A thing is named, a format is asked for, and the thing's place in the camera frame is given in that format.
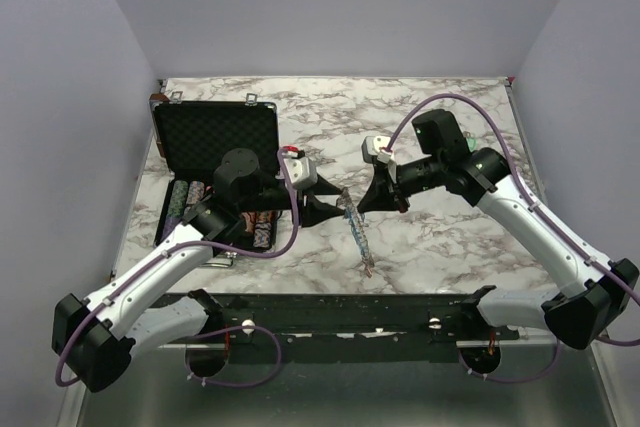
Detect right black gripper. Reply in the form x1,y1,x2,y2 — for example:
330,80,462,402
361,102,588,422
357,154,445,214

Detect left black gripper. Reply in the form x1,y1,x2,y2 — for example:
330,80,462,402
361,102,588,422
239,172,346,229

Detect grey blue spiral keyring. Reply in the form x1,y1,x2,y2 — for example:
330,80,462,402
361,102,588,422
336,188,375,278

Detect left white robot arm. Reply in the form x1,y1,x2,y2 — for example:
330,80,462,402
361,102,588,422
52,147,343,392

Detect orange poker chip stack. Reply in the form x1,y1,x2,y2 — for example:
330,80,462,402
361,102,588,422
242,211,276,250

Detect green tagged key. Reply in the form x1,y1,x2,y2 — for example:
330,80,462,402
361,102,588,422
463,131,477,151

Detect purple poker chip stack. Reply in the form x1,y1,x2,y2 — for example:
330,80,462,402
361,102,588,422
162,180,206,238

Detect black poker chip case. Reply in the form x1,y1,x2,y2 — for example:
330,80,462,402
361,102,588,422
149,91,286,268

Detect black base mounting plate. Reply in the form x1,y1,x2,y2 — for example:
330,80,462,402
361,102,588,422
164,289,526,366

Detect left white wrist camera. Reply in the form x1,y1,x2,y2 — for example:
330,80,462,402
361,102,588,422
284,157,318,191

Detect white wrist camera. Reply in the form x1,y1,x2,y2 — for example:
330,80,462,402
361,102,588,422
284,157,318,191
361,135,397,171

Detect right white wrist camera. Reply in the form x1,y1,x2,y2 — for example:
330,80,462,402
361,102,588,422
361,135,397,171

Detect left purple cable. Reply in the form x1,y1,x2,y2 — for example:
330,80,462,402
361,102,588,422
53,145,306,389

